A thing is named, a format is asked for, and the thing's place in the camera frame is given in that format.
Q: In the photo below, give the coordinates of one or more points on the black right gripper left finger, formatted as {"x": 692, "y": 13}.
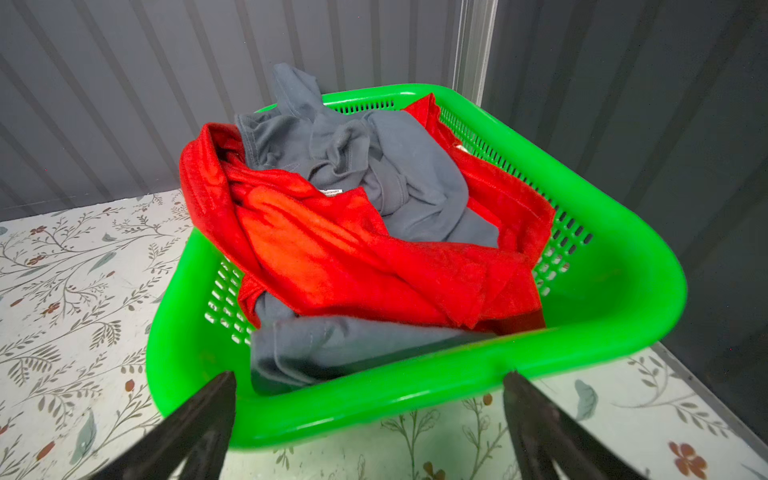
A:
{"x": 194, "y": 438}

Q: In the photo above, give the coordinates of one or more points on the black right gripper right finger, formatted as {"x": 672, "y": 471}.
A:
{"x": 547, "y": 441}

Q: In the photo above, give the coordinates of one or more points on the red t-shirt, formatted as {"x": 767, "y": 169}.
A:
{"x": 323, "y": 254}

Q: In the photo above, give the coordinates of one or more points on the green plastic laundry basket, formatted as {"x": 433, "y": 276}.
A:
{"x": 609, "y": 286}

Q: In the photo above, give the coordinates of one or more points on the grey t-shirt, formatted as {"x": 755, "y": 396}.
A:
{"x": 410, "y": 181}

